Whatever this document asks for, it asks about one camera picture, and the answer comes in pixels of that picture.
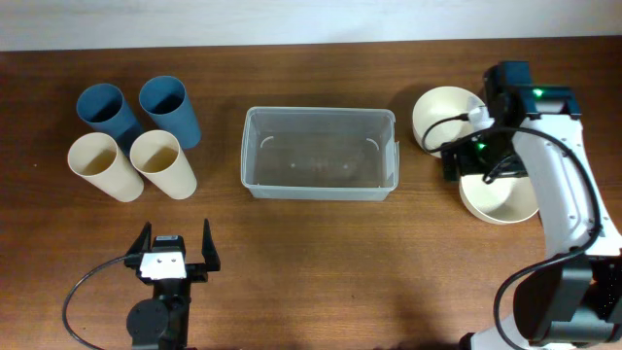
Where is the blue cup back left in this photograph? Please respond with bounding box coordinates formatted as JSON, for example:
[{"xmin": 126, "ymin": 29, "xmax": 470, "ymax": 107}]
[{"xmin": 76, "ymin": 83, "xmax": 144, "ymax": 156}]

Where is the blue cup back right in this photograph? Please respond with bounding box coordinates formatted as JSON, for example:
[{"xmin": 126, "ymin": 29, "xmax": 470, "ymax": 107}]
[{"xmin": 139, "ymin": 76, "xmax": 202, "ymax": 149}]

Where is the cream bowl front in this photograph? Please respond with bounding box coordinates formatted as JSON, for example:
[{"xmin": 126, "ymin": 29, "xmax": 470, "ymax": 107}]
[{"xmin": 459, "ymin": 175, "xmax": 538, "ymax": 225}]

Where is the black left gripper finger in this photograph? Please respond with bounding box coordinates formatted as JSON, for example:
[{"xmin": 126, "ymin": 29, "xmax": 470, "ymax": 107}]
[
  {"xmin": 126, "ymin": 222, "xmax": 152, "ymax": 256},
  {"xmin": 201, "ymin": 219, "xmax": 220, "ymax": 265}
]

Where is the cream cup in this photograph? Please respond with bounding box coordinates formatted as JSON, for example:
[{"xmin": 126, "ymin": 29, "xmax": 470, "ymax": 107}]
[
  {"xmin": 67, "ymin": 132, "xmax": 144, "ymax": 202},
  {"xmin": 129, "ymin": 129, "xmax": 197, "ymax": 200}
]

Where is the cream cup front left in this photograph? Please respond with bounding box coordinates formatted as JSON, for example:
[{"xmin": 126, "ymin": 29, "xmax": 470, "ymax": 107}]
[{"xmin": 67, "ymin": 132, "xmax": 144, "ymax": 202}]

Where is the left arm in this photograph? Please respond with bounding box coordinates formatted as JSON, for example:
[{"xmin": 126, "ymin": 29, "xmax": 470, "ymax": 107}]
[{"xmin": 124, "ymin": 221, "xmax": 221, "ymax": 350}]

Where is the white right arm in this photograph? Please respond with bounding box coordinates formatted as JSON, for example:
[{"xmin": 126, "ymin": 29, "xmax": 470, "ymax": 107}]
[{"xmin": 435, "ymin": 61, "xmax": 621, "ymax": 349}]

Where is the cream cup front right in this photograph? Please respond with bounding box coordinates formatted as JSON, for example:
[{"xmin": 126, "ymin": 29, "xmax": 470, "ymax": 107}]
[{"xmin": 129, "ymin": 129, "xmax": 197, "ymax": 200}]

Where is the cream bowl back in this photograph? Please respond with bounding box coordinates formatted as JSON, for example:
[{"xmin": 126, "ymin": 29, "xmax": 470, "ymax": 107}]
[{"xmin": 412, "ymin": 87, "xmax": 485, "ymax": 149}]

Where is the cream bowl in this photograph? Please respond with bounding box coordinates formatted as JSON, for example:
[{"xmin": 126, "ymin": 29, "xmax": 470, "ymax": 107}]
[
  {"xmin": 412, "ymin": 87, "xmax": 485, "ymax": 149},
  {"xmin": 459, "ymin": 175, "xmax": 538, "ymax": 225}
]

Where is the clear plastic container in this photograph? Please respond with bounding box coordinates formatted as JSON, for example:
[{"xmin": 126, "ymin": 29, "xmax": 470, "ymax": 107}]
[{"xmin": 240, "ymin": 107, "xmax": 399, "ymax": 201}]

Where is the blue cup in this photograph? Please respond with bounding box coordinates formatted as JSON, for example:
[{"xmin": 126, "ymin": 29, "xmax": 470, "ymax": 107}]
[
  {"xmin": 139, "ymin": 76, "xmax": 202, "ymax": 149},
  {"xmin": 76, "ymin": 83, "xmax": 144, "ymax": 156}
]

